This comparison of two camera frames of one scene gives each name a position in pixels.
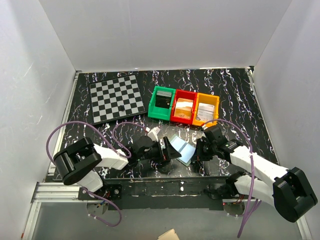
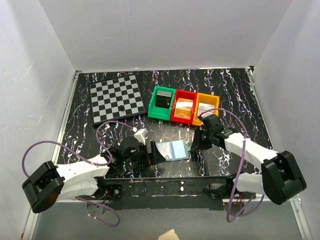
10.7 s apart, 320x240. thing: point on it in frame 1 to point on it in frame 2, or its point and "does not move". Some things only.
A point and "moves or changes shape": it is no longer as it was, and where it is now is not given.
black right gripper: [199, 156] to [197, 142]
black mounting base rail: [160, 193] does not move
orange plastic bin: [207, 99] does not move
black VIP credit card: [163, 101] does not move
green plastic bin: [158, 112] does not move
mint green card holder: [186, 149] moves or changes shape
